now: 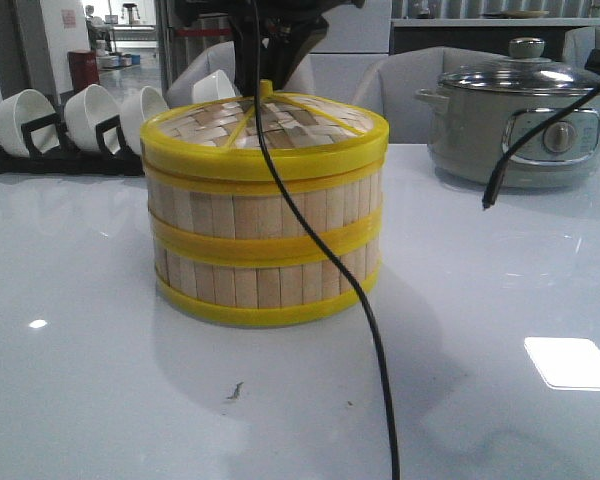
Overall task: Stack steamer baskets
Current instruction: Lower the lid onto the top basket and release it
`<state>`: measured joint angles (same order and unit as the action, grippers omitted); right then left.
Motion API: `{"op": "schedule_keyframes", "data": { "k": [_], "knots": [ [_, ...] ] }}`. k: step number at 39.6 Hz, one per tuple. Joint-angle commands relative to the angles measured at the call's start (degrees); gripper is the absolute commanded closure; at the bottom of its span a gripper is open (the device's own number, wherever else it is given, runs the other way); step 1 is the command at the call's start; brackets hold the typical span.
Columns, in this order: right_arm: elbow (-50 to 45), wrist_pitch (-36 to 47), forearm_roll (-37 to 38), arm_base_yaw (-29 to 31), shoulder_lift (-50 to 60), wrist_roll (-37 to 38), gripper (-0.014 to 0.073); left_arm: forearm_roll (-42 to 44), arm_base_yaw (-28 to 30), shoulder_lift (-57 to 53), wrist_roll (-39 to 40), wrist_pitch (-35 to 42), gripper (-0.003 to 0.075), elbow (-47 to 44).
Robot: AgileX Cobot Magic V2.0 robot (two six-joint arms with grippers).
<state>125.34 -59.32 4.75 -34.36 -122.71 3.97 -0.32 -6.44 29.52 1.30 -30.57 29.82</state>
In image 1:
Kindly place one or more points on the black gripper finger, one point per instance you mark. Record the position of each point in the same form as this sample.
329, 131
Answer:
247, 43
288, 42

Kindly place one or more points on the yellow woven bamboo steamer lid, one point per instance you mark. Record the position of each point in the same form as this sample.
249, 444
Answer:
297, 136

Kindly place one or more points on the bamboo steamer drawer yellow rim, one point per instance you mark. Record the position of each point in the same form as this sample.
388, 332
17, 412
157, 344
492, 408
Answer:
243, 222

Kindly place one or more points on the white bowl rightmost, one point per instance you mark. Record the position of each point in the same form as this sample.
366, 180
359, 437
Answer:
213, 87

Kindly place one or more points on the white bowl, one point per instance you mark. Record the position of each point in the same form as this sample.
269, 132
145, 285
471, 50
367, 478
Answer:
84, 111
23, 107
213, 87
136, 110

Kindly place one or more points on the grey chair right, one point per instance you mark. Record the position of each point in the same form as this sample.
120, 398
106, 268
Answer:
388, 88

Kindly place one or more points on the red box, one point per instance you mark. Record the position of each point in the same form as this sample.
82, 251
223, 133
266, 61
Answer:
83, 69

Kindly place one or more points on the dark counter cabinet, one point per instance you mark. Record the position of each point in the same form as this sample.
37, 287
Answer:
482, 34

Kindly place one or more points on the black dish rack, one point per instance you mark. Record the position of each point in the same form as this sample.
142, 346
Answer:
114, 157

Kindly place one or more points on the white bowl leftmost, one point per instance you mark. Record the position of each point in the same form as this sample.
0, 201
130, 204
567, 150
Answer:
23, 107

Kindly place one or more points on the glass pot lid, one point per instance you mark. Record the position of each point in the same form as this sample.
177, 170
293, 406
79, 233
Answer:
523, 71

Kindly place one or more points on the bamboo steamer drawer base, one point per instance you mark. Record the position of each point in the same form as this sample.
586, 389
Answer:
250, 296

